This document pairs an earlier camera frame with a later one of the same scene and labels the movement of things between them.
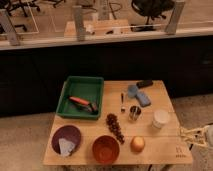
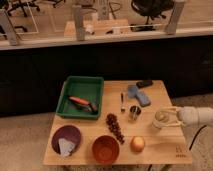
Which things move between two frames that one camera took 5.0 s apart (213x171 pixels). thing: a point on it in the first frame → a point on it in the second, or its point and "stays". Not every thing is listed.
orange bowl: (106, 149) stays
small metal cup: (135, 112) stays
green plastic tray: (88, 88) stays
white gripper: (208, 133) → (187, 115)
